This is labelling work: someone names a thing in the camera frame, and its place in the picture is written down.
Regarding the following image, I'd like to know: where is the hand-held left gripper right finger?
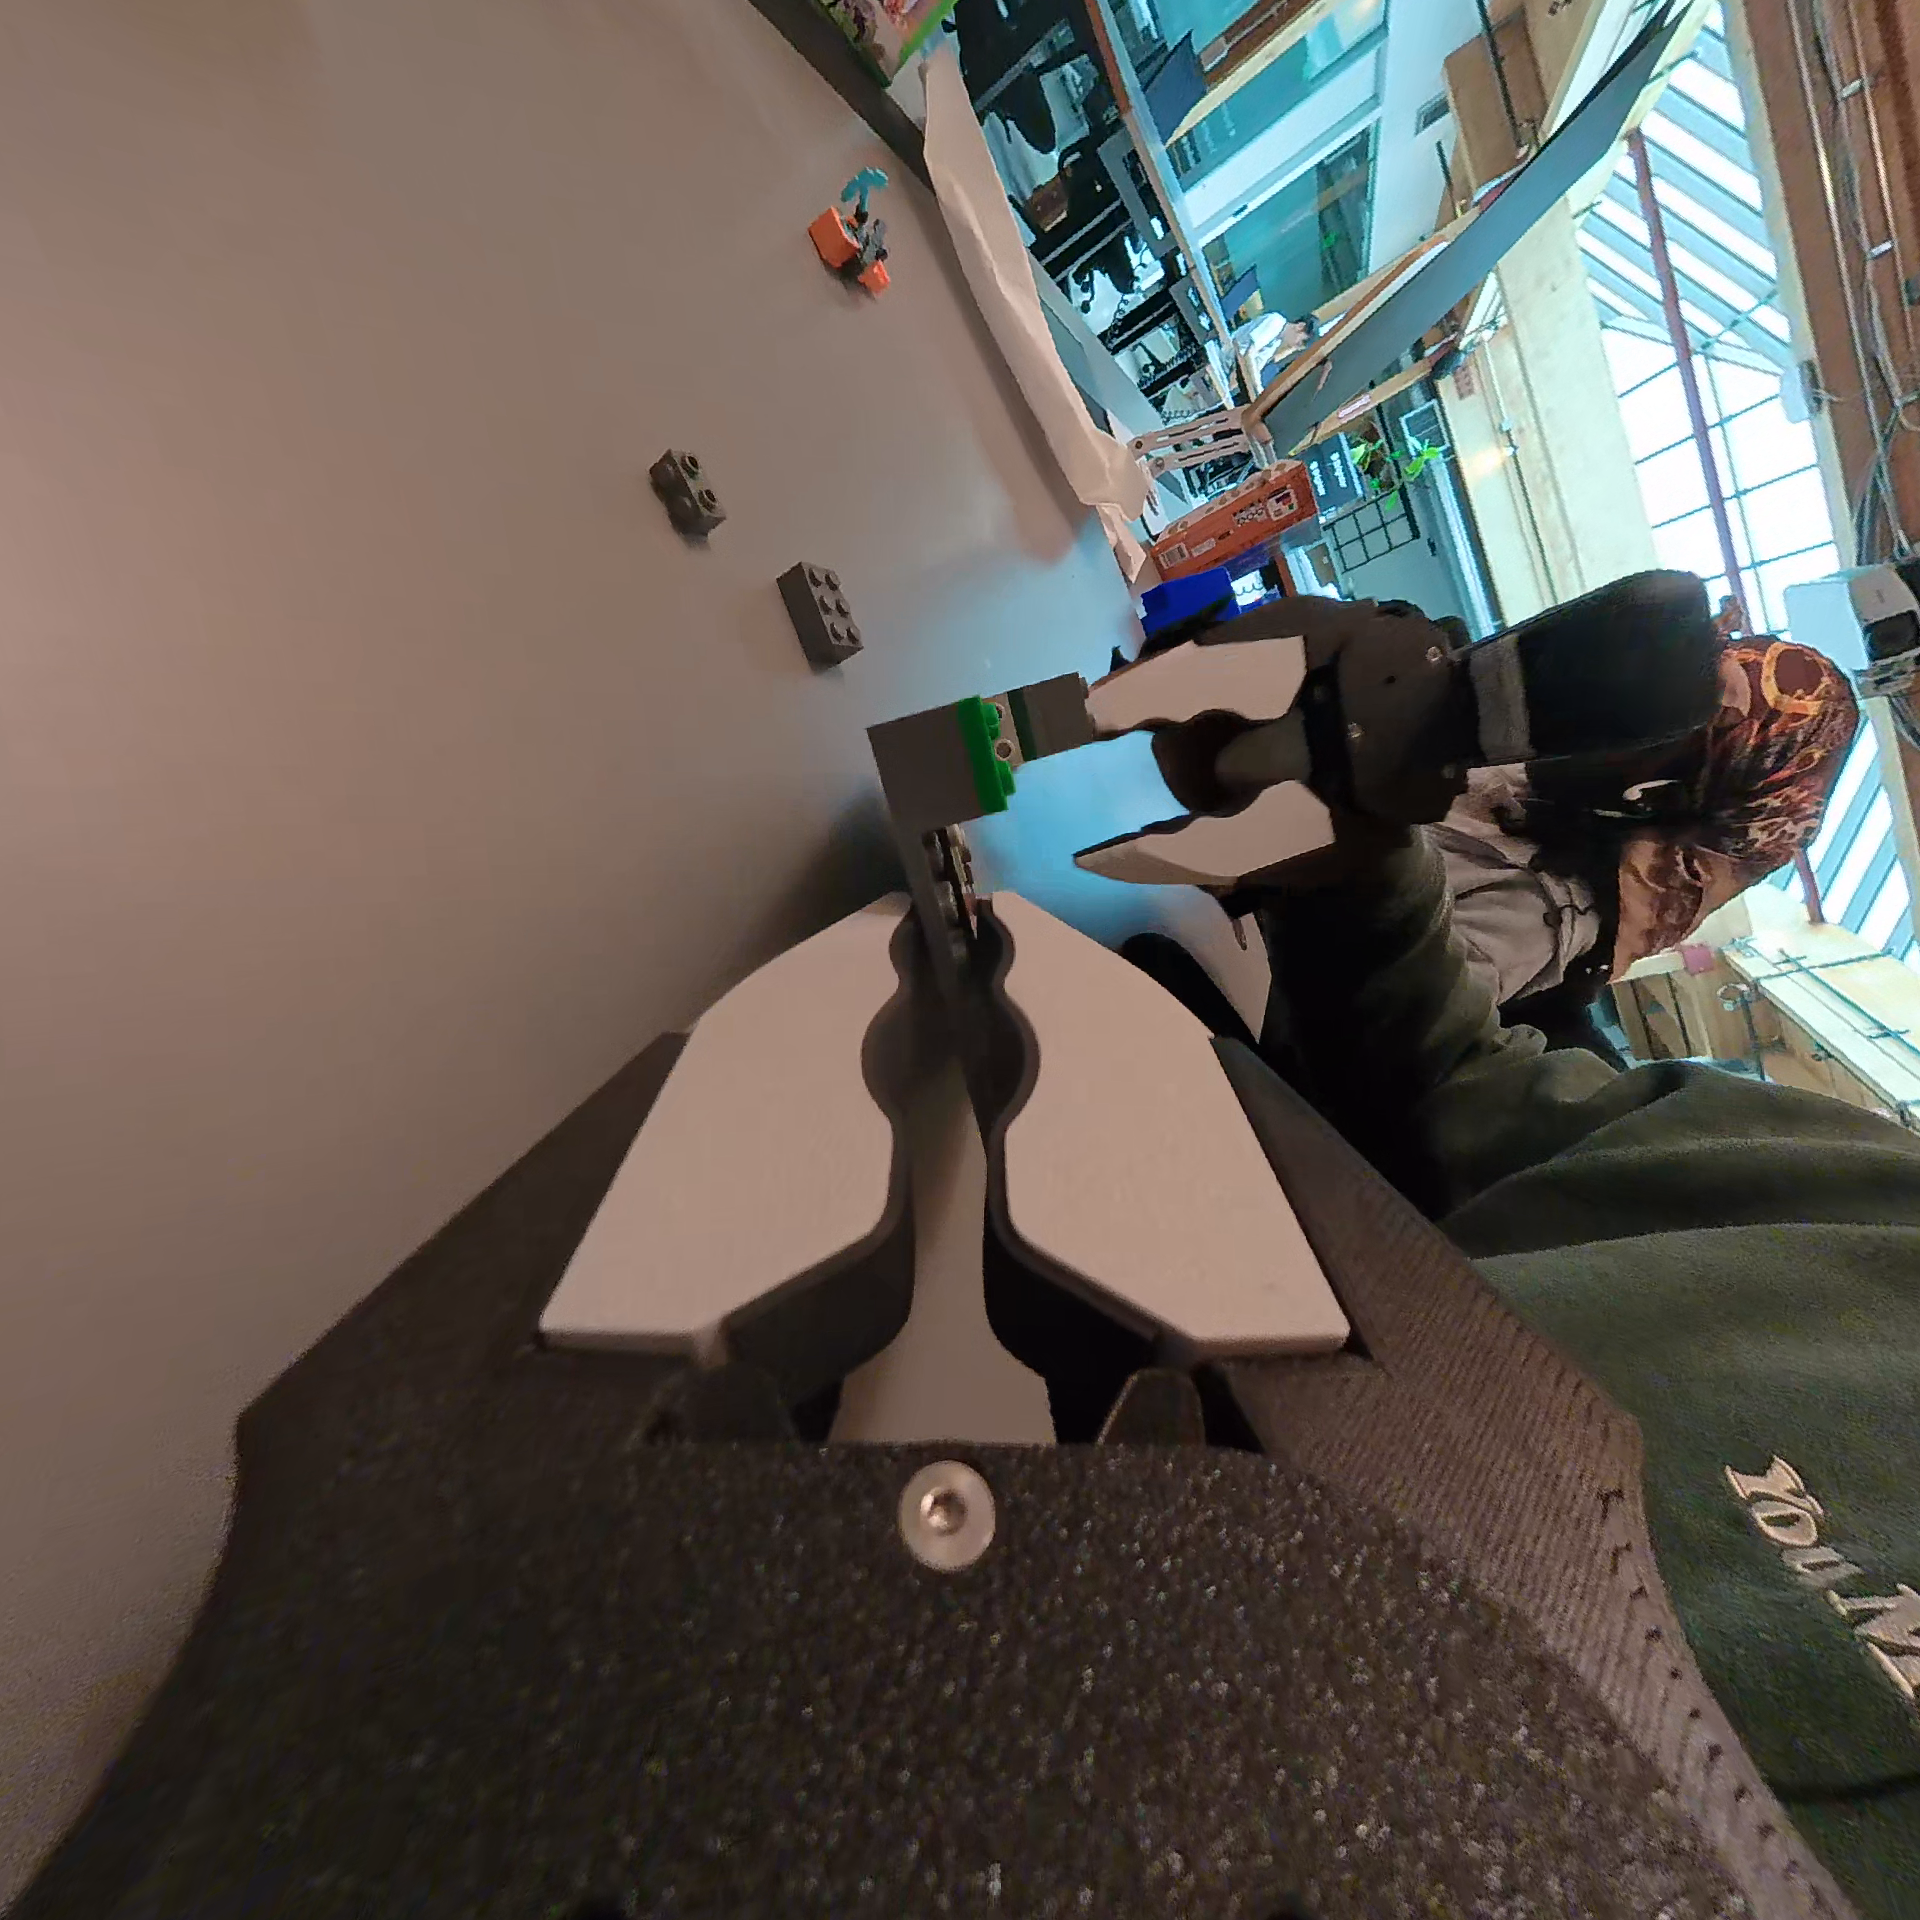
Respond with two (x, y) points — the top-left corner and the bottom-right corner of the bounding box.
(977, 891), (1354, 1364)

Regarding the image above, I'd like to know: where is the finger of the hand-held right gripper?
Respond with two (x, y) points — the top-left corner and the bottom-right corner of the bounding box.
(1083, 633), (1321, 746)
(1071, 779), (1343, 890)

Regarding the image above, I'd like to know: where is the grey desk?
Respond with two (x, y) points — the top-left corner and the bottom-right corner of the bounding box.
(0, 0), (1291, 1862)

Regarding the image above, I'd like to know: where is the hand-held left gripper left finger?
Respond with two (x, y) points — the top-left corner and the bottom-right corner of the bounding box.
(537, 891), (916, 1366)

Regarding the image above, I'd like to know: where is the white paper bag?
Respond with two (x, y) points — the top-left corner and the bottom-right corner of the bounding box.
(919, 59), (1157, 579)

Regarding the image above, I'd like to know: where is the black mesh pad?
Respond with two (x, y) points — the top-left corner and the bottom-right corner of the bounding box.
(1117, 931), (1277, 1051)

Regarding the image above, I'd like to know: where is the orange cardboard box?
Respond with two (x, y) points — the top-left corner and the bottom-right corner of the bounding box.
(1147, 458), (1321, 588)

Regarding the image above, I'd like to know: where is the white security camera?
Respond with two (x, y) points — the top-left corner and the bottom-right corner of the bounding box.
(1786, 557), (1920, 693)

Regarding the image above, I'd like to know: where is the person's head with scarf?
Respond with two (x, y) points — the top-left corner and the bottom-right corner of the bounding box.
(1516, 632), (1863, 986)

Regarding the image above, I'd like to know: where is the grey toy brick model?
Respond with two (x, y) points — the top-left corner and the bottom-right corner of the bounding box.
(867, 675), (1098, 1120)

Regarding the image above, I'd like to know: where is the white stand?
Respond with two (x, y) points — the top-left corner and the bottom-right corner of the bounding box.
(1127, 403), (1277, 485)

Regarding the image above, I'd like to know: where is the dark grey side-stud brick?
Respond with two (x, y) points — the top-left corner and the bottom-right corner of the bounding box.
(647, 448), (731, 542)

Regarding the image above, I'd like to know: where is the blue plastic bin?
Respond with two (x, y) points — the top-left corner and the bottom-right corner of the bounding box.
(1141, 566), (1277, 646)

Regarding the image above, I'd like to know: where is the orange toy brick figure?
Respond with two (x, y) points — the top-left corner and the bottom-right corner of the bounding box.
(807, 166), (897, 296)

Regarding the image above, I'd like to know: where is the dark grey four-stud brick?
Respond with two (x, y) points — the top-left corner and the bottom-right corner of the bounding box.
(774, 561), (868, 670)

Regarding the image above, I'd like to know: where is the bright green brick plate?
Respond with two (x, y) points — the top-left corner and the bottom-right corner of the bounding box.
(961, 693), (1038, 806)

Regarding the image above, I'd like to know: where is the light grey brick assembly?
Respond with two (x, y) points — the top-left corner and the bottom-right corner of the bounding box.
(1009, 672), (1098, 760)

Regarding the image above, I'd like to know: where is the green potted plant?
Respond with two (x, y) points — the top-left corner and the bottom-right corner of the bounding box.
(1347, 424), (1450, 497)

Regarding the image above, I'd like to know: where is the colourful toy brick set box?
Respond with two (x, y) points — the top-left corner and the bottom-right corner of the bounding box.
(803, 0), (962, 92)

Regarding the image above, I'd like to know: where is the dark tabletop with wooden edge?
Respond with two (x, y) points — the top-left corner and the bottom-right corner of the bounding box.
(1237, 0), (1719, 452)

